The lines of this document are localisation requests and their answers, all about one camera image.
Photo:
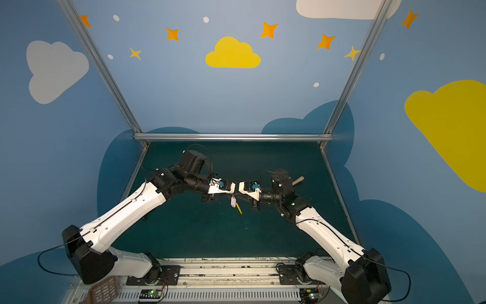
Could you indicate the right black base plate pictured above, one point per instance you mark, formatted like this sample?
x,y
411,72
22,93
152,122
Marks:
x,y
290,274

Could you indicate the left green circuit board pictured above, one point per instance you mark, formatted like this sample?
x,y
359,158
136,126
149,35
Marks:
x,y
153,295

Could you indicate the silver key with white tag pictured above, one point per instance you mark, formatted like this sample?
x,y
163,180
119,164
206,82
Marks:
x,y
233,202

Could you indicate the right green circuit board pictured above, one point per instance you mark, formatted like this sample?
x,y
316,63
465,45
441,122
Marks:
x,y
310,296

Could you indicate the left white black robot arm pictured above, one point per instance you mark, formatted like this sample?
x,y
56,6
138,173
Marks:
x,y
89,248

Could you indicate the floor aluminium rail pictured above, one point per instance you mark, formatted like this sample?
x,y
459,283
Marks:
x,y
339,195
134,174

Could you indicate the aluminium frame post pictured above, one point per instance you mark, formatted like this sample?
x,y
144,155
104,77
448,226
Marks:
x,y
368,44
70,11

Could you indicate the green circuit board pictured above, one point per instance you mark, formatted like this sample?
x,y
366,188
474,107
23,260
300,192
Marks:
x,y
310,296
153,295

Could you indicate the large keyring with yellow grip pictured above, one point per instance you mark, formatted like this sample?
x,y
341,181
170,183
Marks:
x,y
238,207

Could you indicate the left aluminium frame post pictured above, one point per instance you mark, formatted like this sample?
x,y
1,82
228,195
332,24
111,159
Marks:
x,y
70,11

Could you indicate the right floor aluminium rail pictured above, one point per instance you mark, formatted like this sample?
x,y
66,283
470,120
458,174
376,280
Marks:
x,y
339,195

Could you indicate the right aluminium frame post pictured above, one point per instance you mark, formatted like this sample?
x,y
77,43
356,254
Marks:
x,y
368,44

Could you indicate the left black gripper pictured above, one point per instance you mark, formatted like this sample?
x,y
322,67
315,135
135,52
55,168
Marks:
x,y
212,195

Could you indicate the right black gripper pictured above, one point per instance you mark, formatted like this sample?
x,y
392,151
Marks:
x,y
256,201

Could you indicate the blue trowel with wooden handle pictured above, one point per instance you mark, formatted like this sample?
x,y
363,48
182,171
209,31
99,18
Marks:
x,y
298,180

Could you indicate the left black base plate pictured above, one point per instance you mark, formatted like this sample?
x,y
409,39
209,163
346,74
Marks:
x,y
166,274

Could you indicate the white slotted cable duct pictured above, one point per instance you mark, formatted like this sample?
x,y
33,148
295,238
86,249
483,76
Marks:
x,y
211,295

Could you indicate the aluminium mounting rail bed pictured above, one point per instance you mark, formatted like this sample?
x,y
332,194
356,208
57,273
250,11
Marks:
x,y
217,273

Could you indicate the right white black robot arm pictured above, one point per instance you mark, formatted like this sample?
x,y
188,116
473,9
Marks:
x,y
356,274

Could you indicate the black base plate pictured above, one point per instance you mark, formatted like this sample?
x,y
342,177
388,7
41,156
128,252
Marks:
x,y
166,274
290,274

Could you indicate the back aluminium frame bar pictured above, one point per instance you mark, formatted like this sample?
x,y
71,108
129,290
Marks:
x,y
152,137

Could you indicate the left floor aluminium rail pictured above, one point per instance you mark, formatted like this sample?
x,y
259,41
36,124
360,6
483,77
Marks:
x,y
134,174

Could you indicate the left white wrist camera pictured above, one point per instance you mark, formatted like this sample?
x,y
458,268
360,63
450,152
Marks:
x,y
221,186

